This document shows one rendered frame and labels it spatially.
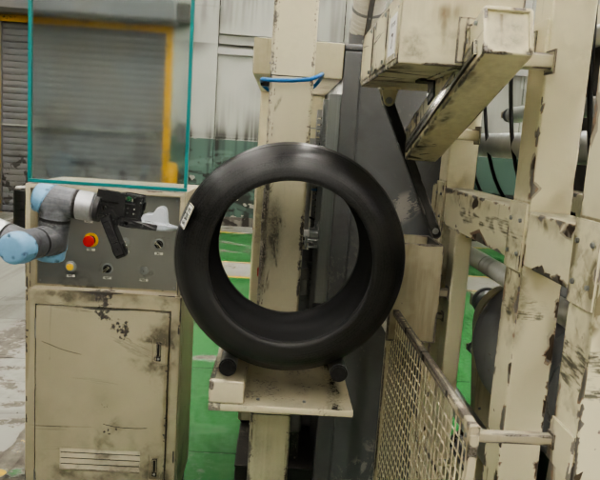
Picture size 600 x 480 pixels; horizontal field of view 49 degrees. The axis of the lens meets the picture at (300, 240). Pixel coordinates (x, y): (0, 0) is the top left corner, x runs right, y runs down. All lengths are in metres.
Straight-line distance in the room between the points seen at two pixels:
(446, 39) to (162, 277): 1.43
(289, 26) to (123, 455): 1.63
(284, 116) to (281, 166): 0.42
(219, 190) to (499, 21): 0.71
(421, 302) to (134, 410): 1.14
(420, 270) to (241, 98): 9.09
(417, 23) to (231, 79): 9.60
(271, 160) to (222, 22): 9.52
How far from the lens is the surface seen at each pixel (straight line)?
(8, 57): 11.71
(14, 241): 1.62
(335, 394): 1.82
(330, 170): 1.56
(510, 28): 1.32
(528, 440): 1.30
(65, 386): 2.56
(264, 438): 2.16
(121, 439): 2.59
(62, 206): 1.73
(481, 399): 2.41
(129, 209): 1.70
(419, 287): 1.97
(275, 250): 1.97
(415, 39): 1.37
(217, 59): 10.98
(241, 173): 1.56
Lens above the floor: 1.47
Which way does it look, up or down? 9 degrees down
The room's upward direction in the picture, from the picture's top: 4 degrees clockwise
